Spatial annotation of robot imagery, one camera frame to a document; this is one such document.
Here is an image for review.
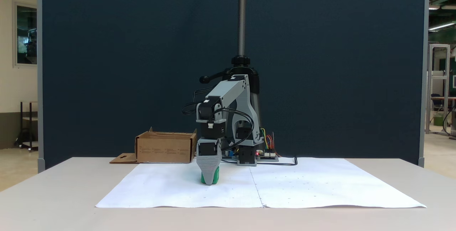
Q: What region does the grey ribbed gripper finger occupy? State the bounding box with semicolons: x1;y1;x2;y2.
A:
197;156;221;185

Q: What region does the black wrist motor cable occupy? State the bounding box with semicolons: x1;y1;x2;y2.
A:
208;108;255;150

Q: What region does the circuit board with coloured wires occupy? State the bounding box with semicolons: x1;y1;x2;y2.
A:
256;128;279;162

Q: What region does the framed wall window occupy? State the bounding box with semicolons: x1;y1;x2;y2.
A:
14;1;37;68

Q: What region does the black elbow motor cable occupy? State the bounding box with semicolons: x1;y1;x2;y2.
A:
182;88;214;116

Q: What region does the fluorescent ceiling light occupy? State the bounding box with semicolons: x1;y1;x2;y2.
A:
429;21;456;31

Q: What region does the blue circuit board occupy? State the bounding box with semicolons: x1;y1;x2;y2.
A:
221;148;238;163

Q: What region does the brown cardboard box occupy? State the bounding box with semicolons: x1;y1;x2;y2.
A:
110;127;197;164

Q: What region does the black shelf cart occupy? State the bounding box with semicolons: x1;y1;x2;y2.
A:
15;101;39;152

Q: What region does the white paper sheet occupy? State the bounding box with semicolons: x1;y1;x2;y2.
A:
249;157;427;209
95;162;265;209

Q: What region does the long black power cable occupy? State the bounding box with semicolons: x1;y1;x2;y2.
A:
257;156;298;166

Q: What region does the dark blue partition wall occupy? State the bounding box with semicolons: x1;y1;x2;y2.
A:
37;0;430;169

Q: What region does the aluminium profile frame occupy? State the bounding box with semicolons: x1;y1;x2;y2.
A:
426;43;451;135

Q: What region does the green die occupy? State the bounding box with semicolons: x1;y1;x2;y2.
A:
201;166;220;185

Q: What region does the blue office chair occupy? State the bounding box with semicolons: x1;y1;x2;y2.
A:
431;94;444;112

